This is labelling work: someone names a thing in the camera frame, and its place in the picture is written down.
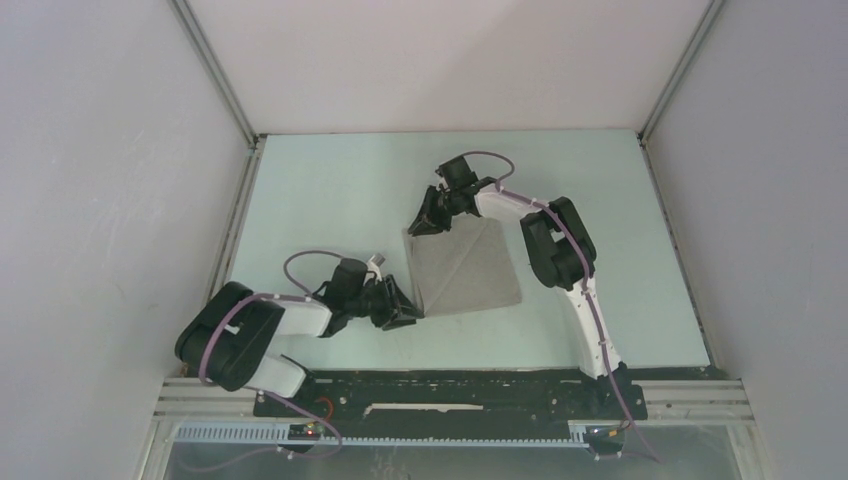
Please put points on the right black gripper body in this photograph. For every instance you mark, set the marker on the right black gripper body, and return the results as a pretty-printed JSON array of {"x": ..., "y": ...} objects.
[{"x": 456, "y": 210}]

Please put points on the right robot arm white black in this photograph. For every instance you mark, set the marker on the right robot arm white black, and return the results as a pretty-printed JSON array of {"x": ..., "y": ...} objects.
[{"x": 560, "y": 250}]

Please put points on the left aluminium frame post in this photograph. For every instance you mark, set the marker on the left aluminium frame post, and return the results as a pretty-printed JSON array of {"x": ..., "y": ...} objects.
[{"x": 209, "y": 60}]

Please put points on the white slotted cable duct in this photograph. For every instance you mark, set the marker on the white slotted cable duct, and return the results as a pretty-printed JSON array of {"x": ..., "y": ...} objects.
[{"x": 312, "y": 434}]

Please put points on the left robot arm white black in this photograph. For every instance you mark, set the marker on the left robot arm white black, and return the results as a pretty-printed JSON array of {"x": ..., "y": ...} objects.
[{"x": 235, "y": 340}]

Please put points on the grey cloth napkin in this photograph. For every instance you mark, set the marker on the grey cloth napkin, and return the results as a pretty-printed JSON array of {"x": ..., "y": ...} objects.
[{"x": 466, "y": 269}]

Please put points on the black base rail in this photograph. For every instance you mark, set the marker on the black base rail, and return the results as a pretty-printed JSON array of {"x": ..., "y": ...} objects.
[{"x": 497, "y": 405}]

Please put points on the aluminium frame post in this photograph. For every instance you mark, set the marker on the aluminium frame post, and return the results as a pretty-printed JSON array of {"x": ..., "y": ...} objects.
[
  {"x": 694, "y": 44},
  {"x": 209, "y": 60}
]

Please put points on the right aluminium frame post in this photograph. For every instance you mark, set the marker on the right aluminium frame post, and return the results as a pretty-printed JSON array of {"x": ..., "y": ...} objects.
[{"x": 694, "y": 44}]

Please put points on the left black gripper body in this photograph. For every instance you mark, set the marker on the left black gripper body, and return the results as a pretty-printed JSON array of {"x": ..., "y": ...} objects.
[{"x": 372, "y": 303}]

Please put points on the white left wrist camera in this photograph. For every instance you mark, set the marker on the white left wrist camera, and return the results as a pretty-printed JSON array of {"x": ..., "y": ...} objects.
[{"x": 374, "y": 264}]

